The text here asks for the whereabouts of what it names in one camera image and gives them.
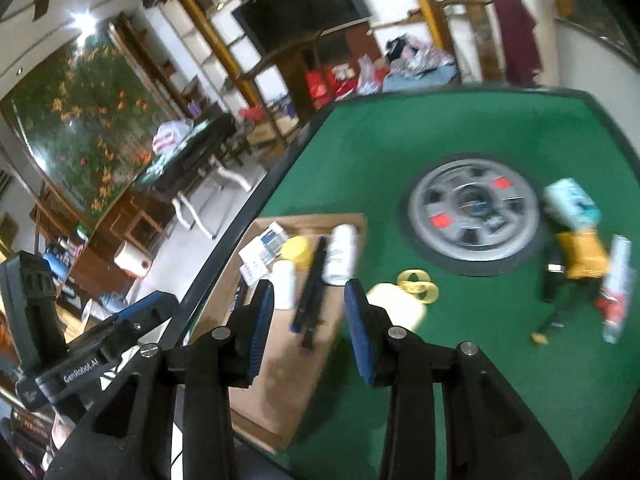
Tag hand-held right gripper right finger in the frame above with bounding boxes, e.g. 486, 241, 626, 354
344, 279, 573, 480

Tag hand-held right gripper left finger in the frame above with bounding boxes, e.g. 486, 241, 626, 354
45, 280, 276, 480

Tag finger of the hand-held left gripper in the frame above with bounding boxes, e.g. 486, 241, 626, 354
112, 290, 179, 334

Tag black printed box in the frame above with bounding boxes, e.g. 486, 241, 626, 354
232, 280, 251, 321

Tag cream plastic case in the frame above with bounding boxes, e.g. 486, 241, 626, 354
367, 282, 428, 333

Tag small white pill bottle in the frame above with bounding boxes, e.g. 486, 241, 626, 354
270, 259, 296, 311

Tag white grey medicine box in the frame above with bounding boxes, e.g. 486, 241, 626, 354
238, 247, 271, 286

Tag shallow cardboard box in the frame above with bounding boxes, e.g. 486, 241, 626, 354
207, 212, 368, 453

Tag white bottle blue label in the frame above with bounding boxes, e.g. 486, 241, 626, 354
322, 224, 358, 286

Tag yellow lid jar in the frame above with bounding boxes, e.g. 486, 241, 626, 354
281, 235, 310, 267

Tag white blue medicine box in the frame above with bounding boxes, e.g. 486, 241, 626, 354
257, 222, 288, 261

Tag black marker pen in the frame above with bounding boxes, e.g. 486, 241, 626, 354
530, 305, 568, 346

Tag black clip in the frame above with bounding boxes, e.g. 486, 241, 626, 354
542, 260, 576, 306

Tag orange yellow packet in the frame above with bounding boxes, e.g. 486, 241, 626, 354
557, 230, 611, 281

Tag teal tissue packet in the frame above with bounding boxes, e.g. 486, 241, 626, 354
542, 177, 601, 231

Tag red and white tube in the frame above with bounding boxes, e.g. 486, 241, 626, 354
595, 235, 633, 345

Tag white paper roll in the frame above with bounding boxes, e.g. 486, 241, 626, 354
114, 240, 153, 277

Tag yellow tape rings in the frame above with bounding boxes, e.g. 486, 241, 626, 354
396, 269, 440, 303

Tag round grey table centre panel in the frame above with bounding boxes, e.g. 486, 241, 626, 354
400, 152, 546, 276

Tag white plastic bag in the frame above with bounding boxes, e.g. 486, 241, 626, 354
152, 119, 195, 155

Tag black side table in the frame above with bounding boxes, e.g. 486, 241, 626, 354
135, 112, 253, 241

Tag red bag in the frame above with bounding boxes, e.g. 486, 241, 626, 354
304, 67, 333, 108

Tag pile of clothes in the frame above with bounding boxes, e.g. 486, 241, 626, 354
382, 35, 461, 93

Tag black television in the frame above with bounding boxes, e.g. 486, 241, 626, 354
231, 0, 373, 56

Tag dark red garment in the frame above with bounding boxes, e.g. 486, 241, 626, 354
492, 0, 543, 86

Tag floral wall mural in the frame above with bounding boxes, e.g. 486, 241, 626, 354
0, 35, 181, 226

